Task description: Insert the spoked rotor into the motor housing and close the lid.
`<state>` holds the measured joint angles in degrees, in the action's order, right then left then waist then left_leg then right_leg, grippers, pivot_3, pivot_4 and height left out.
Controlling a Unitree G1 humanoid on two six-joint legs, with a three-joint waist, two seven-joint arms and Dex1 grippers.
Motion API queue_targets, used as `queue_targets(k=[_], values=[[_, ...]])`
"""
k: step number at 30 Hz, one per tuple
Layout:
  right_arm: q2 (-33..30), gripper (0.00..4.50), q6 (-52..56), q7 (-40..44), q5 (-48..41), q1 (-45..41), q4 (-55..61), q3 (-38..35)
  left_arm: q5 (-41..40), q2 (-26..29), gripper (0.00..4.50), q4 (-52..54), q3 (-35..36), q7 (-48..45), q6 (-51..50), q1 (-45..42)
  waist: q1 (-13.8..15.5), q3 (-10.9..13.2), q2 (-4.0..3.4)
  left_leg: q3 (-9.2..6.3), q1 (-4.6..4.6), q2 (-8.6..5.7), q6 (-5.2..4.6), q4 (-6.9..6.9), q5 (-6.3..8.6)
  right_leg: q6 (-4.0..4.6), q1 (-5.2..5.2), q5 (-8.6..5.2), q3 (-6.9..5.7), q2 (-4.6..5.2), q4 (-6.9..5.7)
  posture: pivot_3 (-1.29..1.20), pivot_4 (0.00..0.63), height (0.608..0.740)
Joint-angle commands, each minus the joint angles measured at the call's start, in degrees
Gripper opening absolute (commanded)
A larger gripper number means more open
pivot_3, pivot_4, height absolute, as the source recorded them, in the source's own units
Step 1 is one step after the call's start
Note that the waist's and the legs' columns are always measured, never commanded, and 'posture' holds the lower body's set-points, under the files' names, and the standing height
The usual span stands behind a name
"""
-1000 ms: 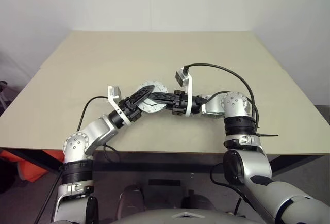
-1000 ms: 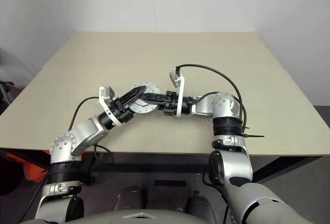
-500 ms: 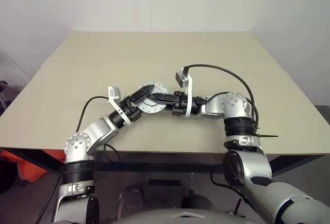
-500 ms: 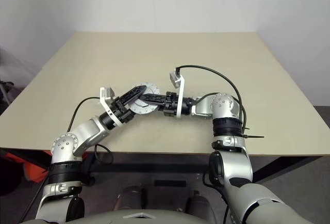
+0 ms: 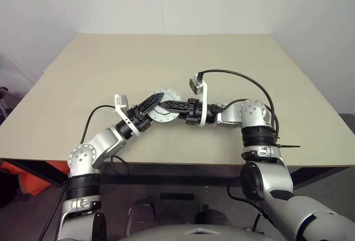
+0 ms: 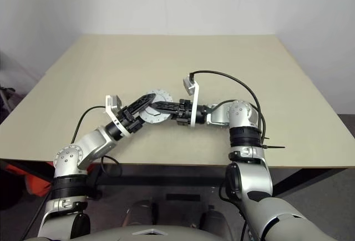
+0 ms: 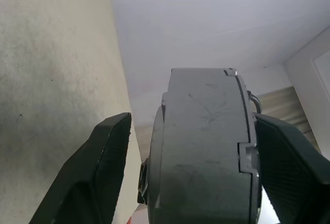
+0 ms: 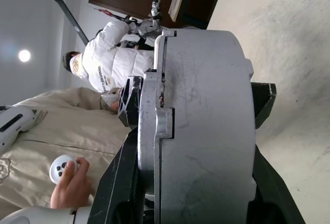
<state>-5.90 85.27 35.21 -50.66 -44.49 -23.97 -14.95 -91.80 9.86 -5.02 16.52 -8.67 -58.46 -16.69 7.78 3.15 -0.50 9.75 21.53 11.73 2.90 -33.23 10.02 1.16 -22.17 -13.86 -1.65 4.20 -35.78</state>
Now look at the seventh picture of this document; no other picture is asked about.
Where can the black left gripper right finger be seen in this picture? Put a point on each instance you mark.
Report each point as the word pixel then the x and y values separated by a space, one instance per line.
pixel 291 172

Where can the grey motor housing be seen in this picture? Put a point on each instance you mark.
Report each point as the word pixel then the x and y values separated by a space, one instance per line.
pixel 201 144

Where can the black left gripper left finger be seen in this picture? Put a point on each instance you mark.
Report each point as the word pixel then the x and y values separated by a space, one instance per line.
pixel 85 182

